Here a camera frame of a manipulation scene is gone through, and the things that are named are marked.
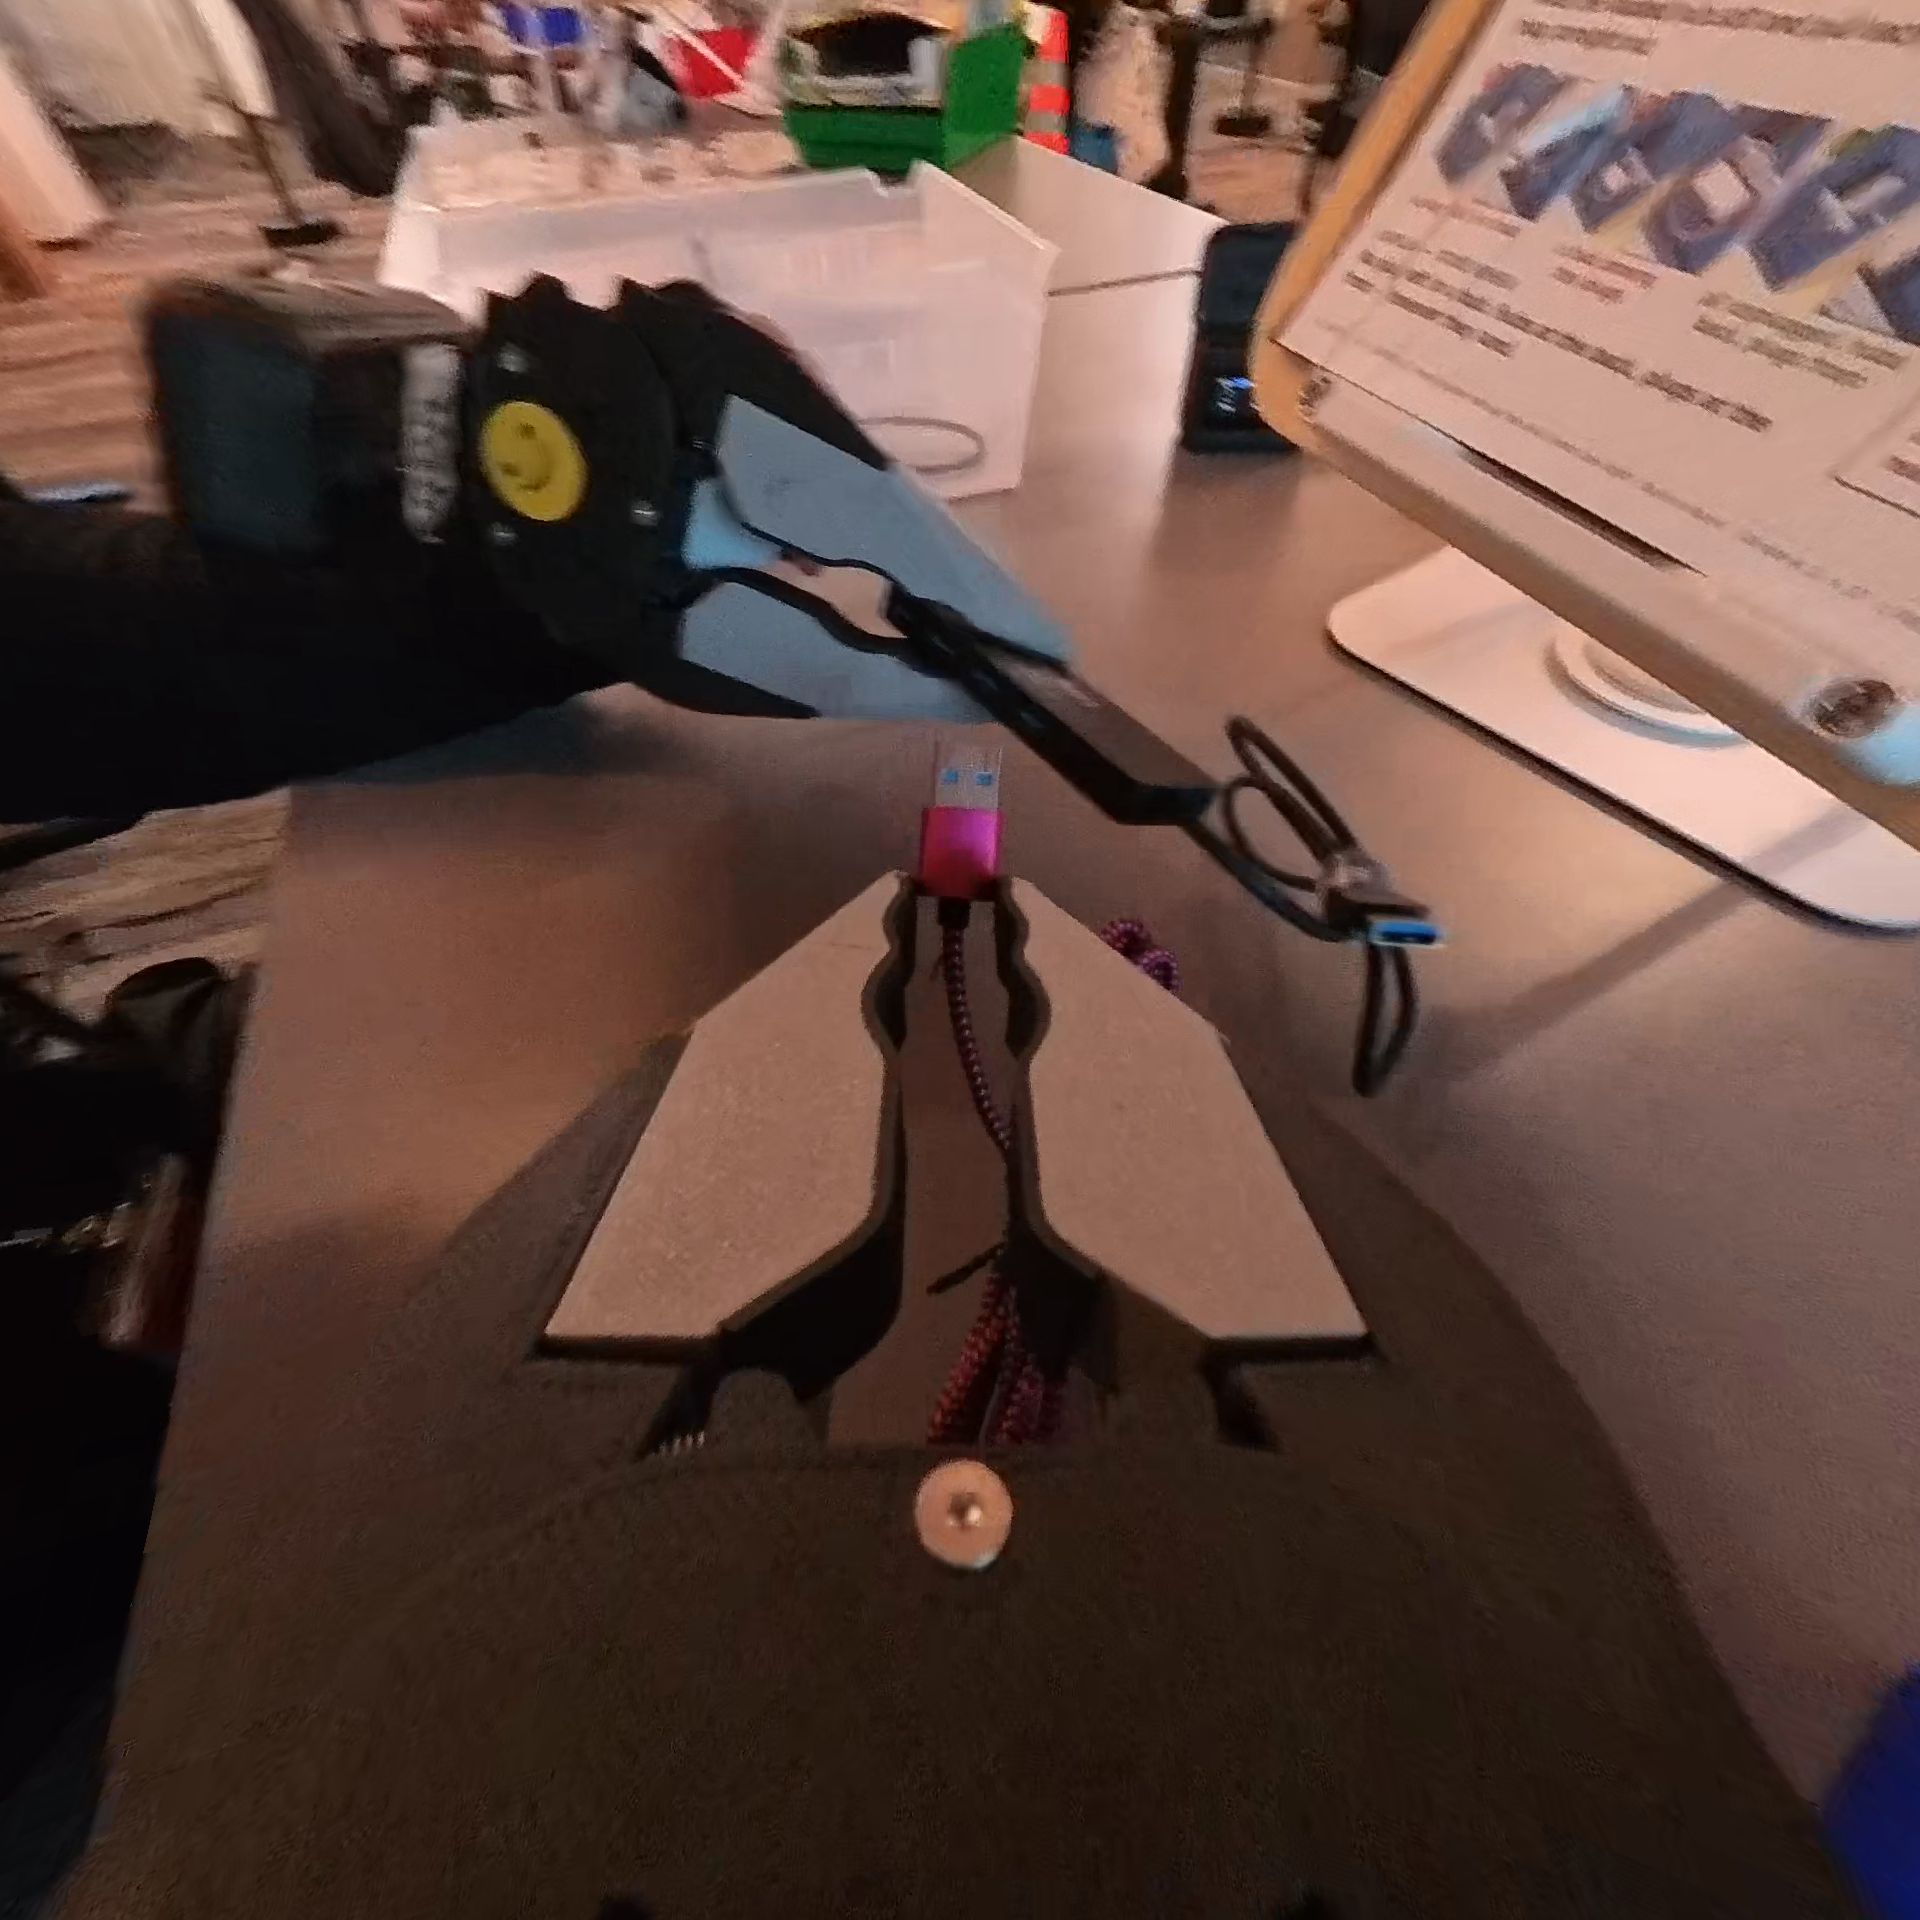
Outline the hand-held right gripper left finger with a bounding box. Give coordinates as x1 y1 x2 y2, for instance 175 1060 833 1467
547 874 922 1397

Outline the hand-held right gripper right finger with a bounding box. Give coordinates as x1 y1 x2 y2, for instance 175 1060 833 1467
993 877 1370 1386

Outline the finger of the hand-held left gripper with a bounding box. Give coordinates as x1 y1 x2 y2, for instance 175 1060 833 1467
719 393 1076 671
674 575 993 729

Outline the red black braided cable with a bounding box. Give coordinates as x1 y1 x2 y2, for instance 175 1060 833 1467
914 732 1187 1451

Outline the clear plastic box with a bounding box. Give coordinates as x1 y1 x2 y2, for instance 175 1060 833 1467
376 116 1063 502

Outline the blue bin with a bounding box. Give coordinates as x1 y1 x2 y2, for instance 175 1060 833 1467
1820 1668 1920 1920

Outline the person's left forearm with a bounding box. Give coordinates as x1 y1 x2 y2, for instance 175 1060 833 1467
0 478 609 830

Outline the small black display device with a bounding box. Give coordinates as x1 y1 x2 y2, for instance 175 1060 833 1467
1179 219 1303 458

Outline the green box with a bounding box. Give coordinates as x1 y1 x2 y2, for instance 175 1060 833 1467
778 5 1038 175

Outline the orange striped barrier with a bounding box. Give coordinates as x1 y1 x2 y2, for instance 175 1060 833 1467
1020 5 1076 156

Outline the instruction sheet on wooden stand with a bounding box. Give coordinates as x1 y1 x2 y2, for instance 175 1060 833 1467
1248 0 1920 847

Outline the white sheet holder bar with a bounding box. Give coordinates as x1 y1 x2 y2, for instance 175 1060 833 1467
1303 372 1920 794

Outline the dark grey looped cable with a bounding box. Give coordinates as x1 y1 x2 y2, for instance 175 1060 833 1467
882 413 994 482

